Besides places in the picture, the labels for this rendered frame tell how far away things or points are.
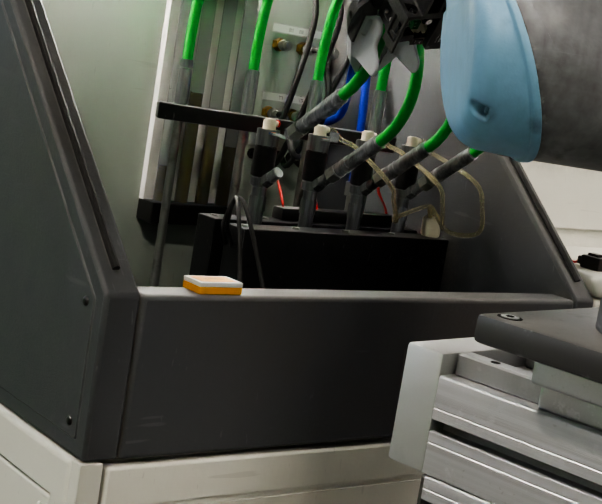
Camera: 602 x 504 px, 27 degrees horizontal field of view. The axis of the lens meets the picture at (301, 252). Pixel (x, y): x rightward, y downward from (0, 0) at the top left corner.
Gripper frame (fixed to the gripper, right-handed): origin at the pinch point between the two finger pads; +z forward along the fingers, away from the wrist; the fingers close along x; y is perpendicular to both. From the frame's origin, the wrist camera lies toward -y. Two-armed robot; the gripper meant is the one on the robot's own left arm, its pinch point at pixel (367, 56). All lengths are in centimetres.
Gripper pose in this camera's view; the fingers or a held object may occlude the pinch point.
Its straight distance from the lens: 140.6
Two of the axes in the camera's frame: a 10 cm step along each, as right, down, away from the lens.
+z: -2.8, 5.6, 7.8
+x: 9.0, -1.4, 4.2
